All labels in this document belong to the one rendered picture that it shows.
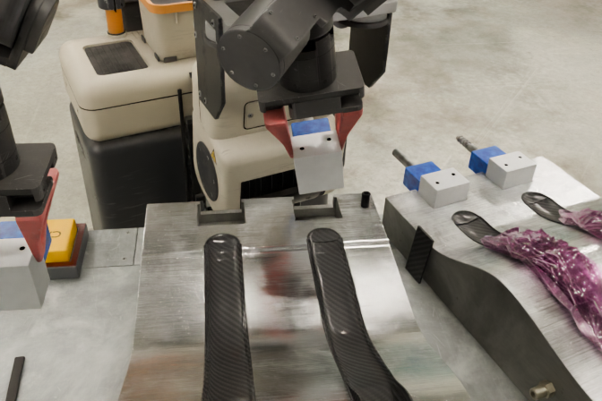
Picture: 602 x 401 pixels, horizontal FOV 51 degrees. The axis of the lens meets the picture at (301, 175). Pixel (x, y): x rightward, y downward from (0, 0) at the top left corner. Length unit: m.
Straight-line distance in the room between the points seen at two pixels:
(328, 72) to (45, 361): 0.41
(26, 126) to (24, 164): 2.25
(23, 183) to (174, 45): 0.76
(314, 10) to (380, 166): 1.93
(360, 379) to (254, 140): 0.56
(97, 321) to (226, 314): 0.18
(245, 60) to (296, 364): 0.25
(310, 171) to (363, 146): 1.88
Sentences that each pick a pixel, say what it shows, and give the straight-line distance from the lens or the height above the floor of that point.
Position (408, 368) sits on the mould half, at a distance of 0.54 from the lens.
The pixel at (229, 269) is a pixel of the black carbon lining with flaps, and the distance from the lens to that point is 0.65.
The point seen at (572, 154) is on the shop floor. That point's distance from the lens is 2.76.
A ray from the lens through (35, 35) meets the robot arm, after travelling 0.47.
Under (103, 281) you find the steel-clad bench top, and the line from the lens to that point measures 0.78.
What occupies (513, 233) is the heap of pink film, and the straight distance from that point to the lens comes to 0.74.
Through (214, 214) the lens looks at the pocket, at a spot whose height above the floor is 0.87.
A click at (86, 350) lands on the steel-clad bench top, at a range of 0.71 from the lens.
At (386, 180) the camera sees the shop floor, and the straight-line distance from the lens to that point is 2.35.
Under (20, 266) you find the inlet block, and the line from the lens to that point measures 0.58.
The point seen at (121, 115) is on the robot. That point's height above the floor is 0.74.
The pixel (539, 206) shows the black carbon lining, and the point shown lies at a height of 0.85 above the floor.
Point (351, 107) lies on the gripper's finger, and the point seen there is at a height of 1.04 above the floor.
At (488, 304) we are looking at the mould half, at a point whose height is 0.86.
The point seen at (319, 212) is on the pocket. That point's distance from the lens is 0.75.
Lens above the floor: 1.33
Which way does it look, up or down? 35 degrees down
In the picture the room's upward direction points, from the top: 2 degrees clockwise
